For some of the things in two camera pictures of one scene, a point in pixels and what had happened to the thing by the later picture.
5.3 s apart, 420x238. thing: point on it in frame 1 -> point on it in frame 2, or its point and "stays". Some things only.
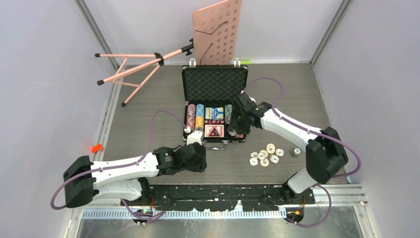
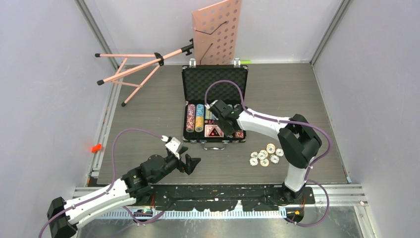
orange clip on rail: [96, 148] stays
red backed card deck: [215, 131] stays
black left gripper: [199, 165] -> [190, 162]
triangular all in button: [214, 132] stays
